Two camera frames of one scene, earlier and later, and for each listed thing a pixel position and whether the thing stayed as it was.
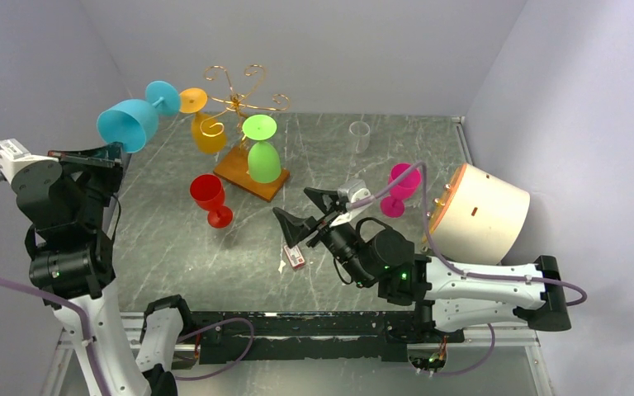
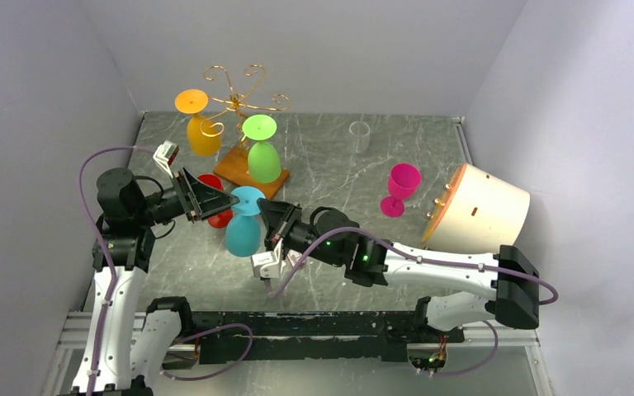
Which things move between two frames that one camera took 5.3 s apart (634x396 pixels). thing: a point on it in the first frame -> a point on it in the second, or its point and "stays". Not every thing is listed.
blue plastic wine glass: x=134 y=123 -> x=243 y=228
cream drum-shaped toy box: x=476 y=216 stays
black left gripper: x=104 y=156 -> x=201 y=200
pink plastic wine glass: x=393 y=205 stays
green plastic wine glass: x=263 y=162 stays
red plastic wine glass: x=208 y=193 stays
